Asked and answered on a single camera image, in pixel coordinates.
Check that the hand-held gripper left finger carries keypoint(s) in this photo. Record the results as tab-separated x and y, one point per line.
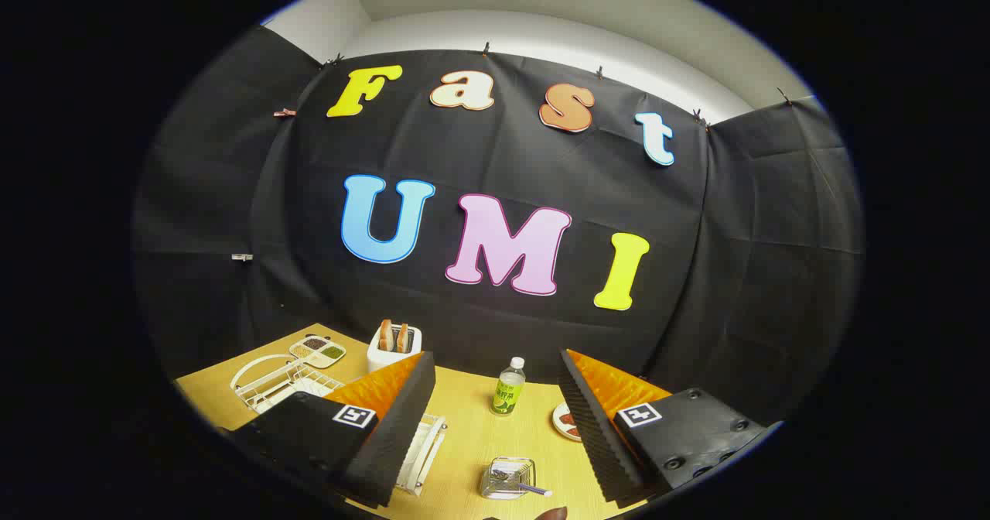
402	419

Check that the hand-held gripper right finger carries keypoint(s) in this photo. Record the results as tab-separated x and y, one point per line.
592	427

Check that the white plate with meat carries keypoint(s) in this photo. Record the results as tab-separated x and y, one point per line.
558	425

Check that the brown meat piece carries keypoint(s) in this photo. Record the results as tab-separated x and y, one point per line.
569	421

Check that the white toaster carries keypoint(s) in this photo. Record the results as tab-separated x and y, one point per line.
383	359

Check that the toasted bread slice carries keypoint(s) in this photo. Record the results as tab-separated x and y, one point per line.
402	337
386	336

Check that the green tea bottle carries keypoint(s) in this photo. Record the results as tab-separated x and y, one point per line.
508	390

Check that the divided white snack tray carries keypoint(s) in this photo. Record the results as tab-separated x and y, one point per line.
317	351

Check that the black backdrop cloth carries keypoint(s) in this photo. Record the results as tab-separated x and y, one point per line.
503	152

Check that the copper clip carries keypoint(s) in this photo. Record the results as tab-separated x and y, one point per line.
285	112

